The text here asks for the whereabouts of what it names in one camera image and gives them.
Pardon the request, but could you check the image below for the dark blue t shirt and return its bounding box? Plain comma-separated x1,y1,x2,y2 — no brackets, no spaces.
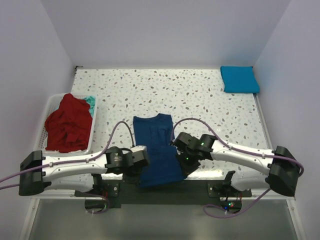
133,113,186,188

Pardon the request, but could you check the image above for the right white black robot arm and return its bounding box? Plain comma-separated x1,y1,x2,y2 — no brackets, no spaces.
171,132,303,197

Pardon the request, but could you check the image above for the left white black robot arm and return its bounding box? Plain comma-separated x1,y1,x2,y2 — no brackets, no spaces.
18,146,150,197

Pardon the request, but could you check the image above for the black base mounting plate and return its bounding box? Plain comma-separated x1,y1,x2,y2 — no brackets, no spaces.
74,178,252,213

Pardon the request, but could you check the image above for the red t shirt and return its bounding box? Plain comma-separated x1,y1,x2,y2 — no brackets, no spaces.
44,93,93,153

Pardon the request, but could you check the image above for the mint green t shirt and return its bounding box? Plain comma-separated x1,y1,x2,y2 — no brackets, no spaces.
83,95,97,118

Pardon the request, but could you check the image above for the folded light blue t shirt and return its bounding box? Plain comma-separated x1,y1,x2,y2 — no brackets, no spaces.
220,66,260,94

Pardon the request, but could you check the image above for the white plastic laundry basket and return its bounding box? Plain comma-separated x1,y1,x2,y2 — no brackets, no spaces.
33,93,98,156

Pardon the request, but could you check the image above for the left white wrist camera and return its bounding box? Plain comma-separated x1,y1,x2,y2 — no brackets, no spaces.
130,145,147,153

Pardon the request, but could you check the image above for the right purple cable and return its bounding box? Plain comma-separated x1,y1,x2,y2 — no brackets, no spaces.
169,117,305,219

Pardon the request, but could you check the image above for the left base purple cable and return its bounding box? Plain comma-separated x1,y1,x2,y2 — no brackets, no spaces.
86,192,112,214

